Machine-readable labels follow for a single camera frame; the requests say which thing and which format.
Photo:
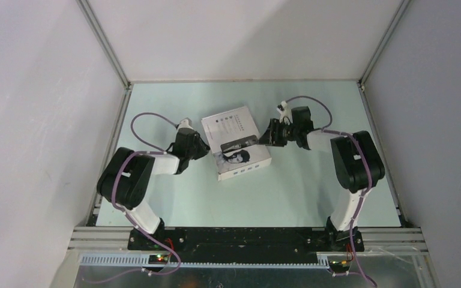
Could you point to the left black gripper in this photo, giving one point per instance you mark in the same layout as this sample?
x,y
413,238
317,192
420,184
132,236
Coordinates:
x,y
204,147

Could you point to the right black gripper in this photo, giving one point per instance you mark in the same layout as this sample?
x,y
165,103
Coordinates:
x,y
271,138

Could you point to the white box with black tray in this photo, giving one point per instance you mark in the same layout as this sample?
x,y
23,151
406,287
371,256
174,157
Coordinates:
x,y
233,139

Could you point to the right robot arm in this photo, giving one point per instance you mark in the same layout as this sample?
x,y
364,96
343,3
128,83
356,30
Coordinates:
x,y
357,164

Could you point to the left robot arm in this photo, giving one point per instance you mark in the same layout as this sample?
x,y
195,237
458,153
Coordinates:
x,y
126,178

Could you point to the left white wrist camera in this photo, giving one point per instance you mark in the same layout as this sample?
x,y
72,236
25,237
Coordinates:
x,y
184,127

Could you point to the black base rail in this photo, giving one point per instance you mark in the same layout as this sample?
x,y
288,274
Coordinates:
x,y
258,245

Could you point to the aluminium frame front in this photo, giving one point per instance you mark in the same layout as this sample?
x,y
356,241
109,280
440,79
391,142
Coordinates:
x,y
385,254

